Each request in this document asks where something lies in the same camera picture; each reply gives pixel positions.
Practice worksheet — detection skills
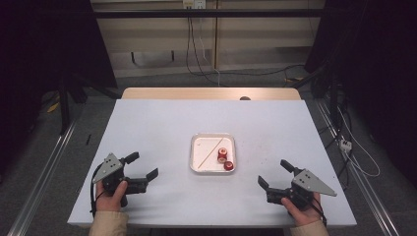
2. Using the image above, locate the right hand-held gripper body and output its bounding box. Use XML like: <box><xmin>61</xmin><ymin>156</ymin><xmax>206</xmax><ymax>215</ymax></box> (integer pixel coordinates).
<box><xmin>266</xmin><ymin>166</ymin><xmax>337</xmax><ymax>209</ymax></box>

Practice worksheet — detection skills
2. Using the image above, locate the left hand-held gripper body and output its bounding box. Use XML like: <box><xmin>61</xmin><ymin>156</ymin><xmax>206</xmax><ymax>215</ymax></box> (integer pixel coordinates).
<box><xmin>91</xmin><ymin>152</ymin><xmax>149</xmax><ymax>208</ymax></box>

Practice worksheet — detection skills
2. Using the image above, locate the white rectangular tray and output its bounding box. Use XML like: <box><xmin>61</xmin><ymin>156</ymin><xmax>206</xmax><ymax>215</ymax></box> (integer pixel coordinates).
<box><xmin>189</xmin><ymin>132</ymin><xmax>237</xmax><ymax>176</ymax></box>

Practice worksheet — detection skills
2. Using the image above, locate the thin wooden skewer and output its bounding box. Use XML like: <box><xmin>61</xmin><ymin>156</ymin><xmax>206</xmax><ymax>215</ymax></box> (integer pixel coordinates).
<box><xmin>197</xmin><ymin>137</ymin><xmax>225</xmax><ymax>169</ymax></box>

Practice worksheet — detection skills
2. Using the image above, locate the person's right hand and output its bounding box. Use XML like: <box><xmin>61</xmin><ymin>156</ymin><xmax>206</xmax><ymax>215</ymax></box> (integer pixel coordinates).
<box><xmin>280</xmin><ymin>192</ymin><xmax>324</xmax><ymax>227</ymax></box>

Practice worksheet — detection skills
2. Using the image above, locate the person's left hand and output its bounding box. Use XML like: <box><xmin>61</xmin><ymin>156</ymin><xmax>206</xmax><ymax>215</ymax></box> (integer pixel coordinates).
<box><xmin>95</xmin><ymin>180</ymin><xmax>129</xmax><ymax>213</ymax></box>

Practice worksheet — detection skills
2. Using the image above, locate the white table cover board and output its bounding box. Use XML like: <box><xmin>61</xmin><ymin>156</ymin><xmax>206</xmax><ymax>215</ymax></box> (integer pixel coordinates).
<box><xmin>67</xmin><ymin>98</ymin><xmax>358</xmax><ymax>229</ymax></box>

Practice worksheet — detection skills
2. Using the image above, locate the white power strip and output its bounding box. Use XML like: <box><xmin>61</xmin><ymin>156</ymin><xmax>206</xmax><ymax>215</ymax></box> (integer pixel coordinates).
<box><xmin>338</xmin><ymin>138</ymin><xmax>354</xmax><ymax>153</ymax></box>

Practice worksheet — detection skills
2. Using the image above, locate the black metal stand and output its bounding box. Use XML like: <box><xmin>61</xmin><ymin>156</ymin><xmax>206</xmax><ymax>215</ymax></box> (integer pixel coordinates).
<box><xmin>57</xmin><ymin>73</ymin><xmax>89</xmax><ymax>136</ymax></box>

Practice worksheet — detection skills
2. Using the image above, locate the light wooden table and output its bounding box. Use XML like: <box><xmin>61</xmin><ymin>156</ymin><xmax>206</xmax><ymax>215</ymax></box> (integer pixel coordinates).
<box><xmin>121</xmin><ymin>87</ymin><xmax>302</xmax><ymax>101</ymax></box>

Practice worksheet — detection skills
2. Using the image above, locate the black curtain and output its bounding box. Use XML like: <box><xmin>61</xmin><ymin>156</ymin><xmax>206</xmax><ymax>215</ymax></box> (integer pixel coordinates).
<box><xmin>304</xmin><ymin>0</ymin><xmax>417</xmax><ymax>185</ymax></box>
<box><xmin>0</xmin><ymin>0</ymin><xmax>118</xmax><ymax>175</ymax></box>

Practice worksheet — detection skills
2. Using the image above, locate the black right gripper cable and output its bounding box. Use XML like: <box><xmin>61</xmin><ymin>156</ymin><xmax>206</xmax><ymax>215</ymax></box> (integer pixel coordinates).
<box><xmin>308</xmin><ymin>196</ymin><xmax>328</xmax><ymax>228</ymax></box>

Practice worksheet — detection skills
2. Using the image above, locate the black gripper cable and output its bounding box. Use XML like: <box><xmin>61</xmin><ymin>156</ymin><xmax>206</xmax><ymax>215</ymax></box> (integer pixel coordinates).
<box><xmin>89</xmin><ymin>162</ymin><xmax>106</xmax><ymax>218</ymax></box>
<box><xmin>308</xmin><ymin>196</ymin><xmax>328</xmax><ymax>228</ymax></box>

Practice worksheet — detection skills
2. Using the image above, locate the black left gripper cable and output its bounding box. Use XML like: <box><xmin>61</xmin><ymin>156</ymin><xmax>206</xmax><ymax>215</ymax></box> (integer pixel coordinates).
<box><xmin>89</xmin><ymin>162</ymin><xmax>106</xmax><ymax>218</ymax></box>

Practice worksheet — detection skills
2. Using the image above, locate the aluminium floor rail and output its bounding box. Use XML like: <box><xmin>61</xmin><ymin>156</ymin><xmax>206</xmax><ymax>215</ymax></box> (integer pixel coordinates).
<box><xmin>315</xmin><ymin>98</ymin><xmax>400</xmax><ymax>236</ymax></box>
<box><xmin>7</xmin><ymin>120</ymin><xmax>79</xmax><ymax>236</ymax></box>

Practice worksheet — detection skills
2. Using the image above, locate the white floor cable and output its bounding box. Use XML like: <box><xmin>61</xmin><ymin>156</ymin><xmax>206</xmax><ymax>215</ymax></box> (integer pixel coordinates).
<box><xmin>336</xmin><ymin>106</ymin><xmax>382</xmax><ymax>178</ymax></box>

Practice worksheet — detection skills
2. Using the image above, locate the black cable bundle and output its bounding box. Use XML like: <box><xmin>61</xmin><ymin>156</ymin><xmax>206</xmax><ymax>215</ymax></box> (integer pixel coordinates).
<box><xmin>310</xmin><ymin>70</ymin><xmax>354</xmax><ymax>185</ymax></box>

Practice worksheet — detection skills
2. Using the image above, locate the black floor cable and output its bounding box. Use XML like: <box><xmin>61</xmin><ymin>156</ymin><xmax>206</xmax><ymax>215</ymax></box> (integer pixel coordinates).
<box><xmin>192</xmin><ymin>64</ymin><xmax>307</xmax><ymax>79</ymax></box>

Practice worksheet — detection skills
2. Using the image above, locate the black hanging wall cable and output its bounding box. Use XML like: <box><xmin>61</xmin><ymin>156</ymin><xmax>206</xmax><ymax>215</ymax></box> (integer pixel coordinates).
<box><xmin>185</xmin><ymin>17</ymin><xmax>221</xmax><ymax>88</ymax></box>

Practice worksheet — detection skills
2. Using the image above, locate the white hanging wall cable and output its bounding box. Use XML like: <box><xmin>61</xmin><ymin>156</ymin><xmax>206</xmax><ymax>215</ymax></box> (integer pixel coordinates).
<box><xmin>198</xmin><ymin>18</ymin><xmax>221</xmax><ymax>87</ymax></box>

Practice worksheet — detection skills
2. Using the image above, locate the black horizontal frame bar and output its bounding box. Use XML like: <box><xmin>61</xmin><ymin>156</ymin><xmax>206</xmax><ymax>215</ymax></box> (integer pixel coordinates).
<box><xmin>92</xmin><ymin>8</ymin><xmax>327</xmax><ymax>20</ymax></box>

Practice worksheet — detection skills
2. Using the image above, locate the white wall socket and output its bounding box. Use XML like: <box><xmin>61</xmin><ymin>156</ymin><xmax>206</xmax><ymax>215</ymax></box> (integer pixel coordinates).
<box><xmin>182</xmin><ymin>0</ymin><xmax>208</xmax><ymax>10</ymax></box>

